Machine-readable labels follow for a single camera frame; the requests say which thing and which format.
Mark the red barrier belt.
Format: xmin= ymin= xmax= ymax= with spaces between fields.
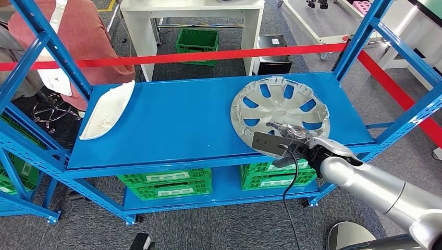
xmin=0 ymin=43 xmax=348 ymax=72
xmin=357 ymin=49 xmax=442 ymax=149

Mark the person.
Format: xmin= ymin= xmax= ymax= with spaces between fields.
xmin=0 ymin=14 xmax=45 ymax=101
xmin=8 ymin=0 xmax=137 ymax=111

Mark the white elongated plastic cover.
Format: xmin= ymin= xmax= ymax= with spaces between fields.
xmin=36 ymin=0 xmax=73 ymax=97

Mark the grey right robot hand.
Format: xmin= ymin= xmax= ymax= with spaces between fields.
xmin=266 ymin=121 xmax=320 ymax=169

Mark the chrome stanchion post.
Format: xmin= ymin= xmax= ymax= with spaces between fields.
xmin=326 ymin=221 xmax=424 ymax=250

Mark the yellow floor tape strip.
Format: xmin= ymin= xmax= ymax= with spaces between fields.
xmin=98 ymin=0 xmax=117 ymax=13

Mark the silver plastic hubcap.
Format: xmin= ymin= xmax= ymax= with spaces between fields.
xmin=230 ymin=76 xmax=331 ymax=159

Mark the black camera cable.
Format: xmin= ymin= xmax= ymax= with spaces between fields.
xmin=278 ymin=144 xmax=302 ymax=250

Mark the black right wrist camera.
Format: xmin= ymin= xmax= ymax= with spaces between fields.
xmin=252 ymin=131 xmax=310 ymax=159

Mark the chrome chair base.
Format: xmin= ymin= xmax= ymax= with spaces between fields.
xmin=31 ymin=91 xmax=82 ymax=134

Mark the green plastic crate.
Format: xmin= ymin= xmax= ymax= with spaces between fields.
xmin=175 ymin=27 xmax=220 ymax=67
xmin=0 ymin=152 xmax=40 ymax=195
xmin=240 ymin=158 xmax=316 ymax=177
xmin=0 ymin=112 xmax=47 ymax=149
xmin=117 ymin=168 xmax=213 ymax=189
xmin=241 ymin=169 xmax=317 ymax=191
xmin=129 ymin=179 xmax=214 ymax=202

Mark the pink perforated block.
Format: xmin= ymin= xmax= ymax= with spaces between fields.
xmin=351 ymin=0 xmax=374 ymax=15

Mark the dark metal box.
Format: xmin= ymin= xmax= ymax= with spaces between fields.
xmin=256 ymin=34 xmax=293 ymax=76

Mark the white table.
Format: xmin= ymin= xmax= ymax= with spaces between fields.
xmin=119 ymin=0 xmax=266 ymax=82

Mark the white cart frame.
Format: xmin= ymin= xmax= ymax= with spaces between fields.
xmin=281 ymin=0 xmax=389 ymax=61

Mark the white boat-shaped plastic shell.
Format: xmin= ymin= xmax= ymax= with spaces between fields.
xmin=79 ymin=80 xmax=136 ymax=141

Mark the white workbench green top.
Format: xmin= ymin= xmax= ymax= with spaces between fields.
xmin=378 ymin=0 xmax=442 ymax=92

